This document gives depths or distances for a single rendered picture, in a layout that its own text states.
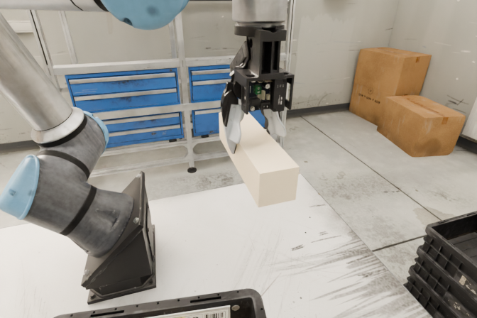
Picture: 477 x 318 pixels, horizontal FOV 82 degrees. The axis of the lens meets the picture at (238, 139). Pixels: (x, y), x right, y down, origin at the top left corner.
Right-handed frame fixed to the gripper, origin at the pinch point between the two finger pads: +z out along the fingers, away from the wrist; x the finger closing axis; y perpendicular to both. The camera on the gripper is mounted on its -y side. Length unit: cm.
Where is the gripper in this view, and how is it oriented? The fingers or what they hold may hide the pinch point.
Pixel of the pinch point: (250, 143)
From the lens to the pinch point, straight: 49.9
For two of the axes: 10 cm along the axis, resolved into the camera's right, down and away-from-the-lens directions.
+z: 0.0, 8.9, 4.5
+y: 3.0, 4.3, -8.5
